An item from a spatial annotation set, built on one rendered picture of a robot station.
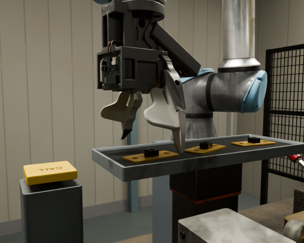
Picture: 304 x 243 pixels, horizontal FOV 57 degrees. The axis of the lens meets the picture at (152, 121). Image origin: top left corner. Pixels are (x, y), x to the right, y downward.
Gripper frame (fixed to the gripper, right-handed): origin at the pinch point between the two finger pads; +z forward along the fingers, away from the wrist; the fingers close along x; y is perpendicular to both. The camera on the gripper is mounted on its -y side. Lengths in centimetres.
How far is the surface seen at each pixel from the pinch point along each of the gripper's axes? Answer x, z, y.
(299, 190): 12.6, 7.8, -20.9
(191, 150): 1.0, 1.5, -7.5
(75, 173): 0.2, 2.2, 12.2
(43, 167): -3.6, 1.7, 15.0
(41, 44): -234, -53, -50
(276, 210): -35, 48, -100
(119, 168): 3.7, 1.5, 7.7
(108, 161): -0.6, 1.5, 7.1
